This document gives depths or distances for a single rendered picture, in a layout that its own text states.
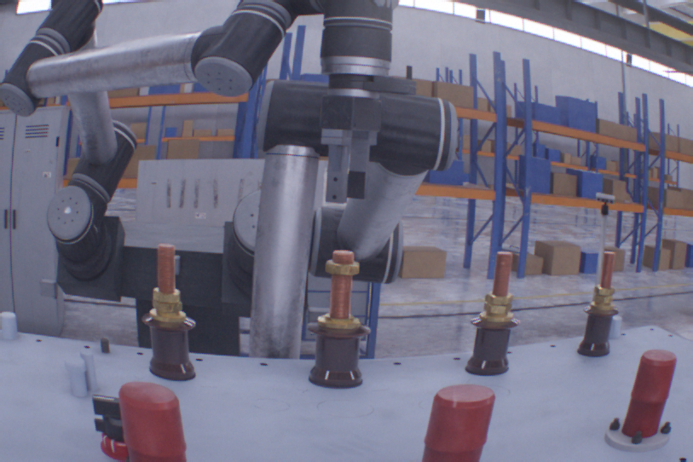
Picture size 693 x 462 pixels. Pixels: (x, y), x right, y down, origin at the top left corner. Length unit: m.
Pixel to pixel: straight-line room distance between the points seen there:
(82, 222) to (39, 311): 3.60
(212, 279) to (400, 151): 1.38
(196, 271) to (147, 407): 2.07
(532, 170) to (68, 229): 8.46
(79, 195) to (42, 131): 3.34
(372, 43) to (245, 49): 0.19
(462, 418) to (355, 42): 0.59
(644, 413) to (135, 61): 1.04
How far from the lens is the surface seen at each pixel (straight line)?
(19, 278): 5.82
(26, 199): 5.69
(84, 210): 2.30
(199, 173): 5.88
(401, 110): 1.46
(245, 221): 2.22
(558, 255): 10.41
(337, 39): 1.12
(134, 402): 0.68
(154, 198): 5.88
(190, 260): 2.73
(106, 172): 2.39
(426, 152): 1.48
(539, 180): 10.23
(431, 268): 9.63
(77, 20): 1.74
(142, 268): 2.76
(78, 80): 1.43
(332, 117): 1.10
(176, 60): 1.20
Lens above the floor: 1.75
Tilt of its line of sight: 7 degrees down
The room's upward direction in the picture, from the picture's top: 4 degrees clockwise
